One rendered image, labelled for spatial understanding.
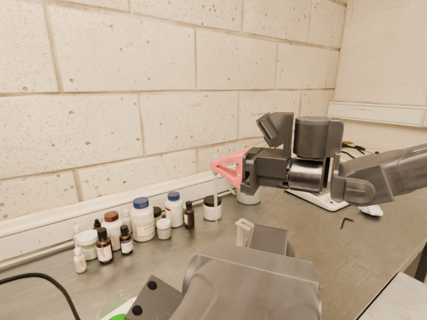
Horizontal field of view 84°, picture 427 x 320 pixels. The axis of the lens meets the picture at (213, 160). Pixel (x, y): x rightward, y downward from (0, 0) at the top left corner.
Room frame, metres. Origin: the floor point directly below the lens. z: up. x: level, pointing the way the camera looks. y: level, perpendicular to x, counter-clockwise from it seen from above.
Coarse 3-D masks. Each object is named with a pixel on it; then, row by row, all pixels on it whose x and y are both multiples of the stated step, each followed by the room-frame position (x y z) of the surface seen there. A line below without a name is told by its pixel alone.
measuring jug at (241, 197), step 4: (228, 184) 0.90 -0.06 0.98; (228, 188) 0.90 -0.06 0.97; (236, 188) 0.92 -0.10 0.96; (260, 188) 0.89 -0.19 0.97; (232, 192) 0.91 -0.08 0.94; (236, 192) 0.93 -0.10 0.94; (240, 192) 0.90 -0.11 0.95; (256, 192) 0.89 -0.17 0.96; (260, 192) 0.90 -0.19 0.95; (236, 196) 0.93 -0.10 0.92; (240, 196) 0.90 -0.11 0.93; (244, 196) 0.89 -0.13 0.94; (248, 196) 0.88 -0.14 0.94; (252, 196) 0.88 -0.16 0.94; (256, 196) 0.89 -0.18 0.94; (260, 196) 0.90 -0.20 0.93; (240, 200) 0.90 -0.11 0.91; (244, 200) 0.89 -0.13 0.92; (248, 200) 0.88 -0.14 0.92; (252, 200) 0.88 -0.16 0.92; (256, 200) 0.89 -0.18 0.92; (260, 200) 0.91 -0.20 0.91
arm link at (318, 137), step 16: (304, 128) 0.36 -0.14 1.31; (320, 128) 0.36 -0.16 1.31; (336, 128) 0.35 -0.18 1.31; (304, 144) 0.36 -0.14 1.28; (320, 144) 0.36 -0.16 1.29; (336, 144) 0.35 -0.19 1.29; (336, 160) 0.34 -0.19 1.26; (336, 176) 0.33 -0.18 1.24; (336, 192) 0.33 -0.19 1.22; (352, 192) 0.31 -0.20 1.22; (368, 192) 0.31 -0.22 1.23
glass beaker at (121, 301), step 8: (112, 296) 0.29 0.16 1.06; (120, 296) 0.30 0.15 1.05; (128, 296) 0.29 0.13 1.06; (104, 304) 0.28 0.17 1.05; (112, 304) 0.29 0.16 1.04; (120, 304) 0.29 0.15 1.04; (128, 304) 0.29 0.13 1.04; (96, 312) 0.26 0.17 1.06; (104, 312) 0.28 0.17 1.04; (112, 312) 0.29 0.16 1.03; (120, 312) 0.29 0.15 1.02
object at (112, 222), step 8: (104, 216) 0.61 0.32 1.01; (112, 216) 0.61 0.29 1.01; (104, 224) 0.61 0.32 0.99; (112, 224) 0.60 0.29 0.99; (120, 224) 0.61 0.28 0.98; (112, 232) 0.60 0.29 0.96; (120, 232) 0.61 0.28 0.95; (112, 240) 0.60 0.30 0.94; (112, 248) 0.60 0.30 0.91; (120, 248) 0.60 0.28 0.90
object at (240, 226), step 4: (240, 220) 0.56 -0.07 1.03; (244, 220) 0.56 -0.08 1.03; (236, 224) 0.55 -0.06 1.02; (240, 224) 0.54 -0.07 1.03; (248, 224) 0.54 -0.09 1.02; (252, 224) 0.54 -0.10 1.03; (240, 228) 0.55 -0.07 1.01; (244, 228) 0.53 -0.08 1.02; (248, 228) 0.53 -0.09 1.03; (240, 232) 0.55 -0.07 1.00; (240, 236) 0.55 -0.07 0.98; (236, 240) 0.56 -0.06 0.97; (240, 240) 0.55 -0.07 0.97; (236, 244) 0.56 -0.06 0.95; (240, 244) 0.55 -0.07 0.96
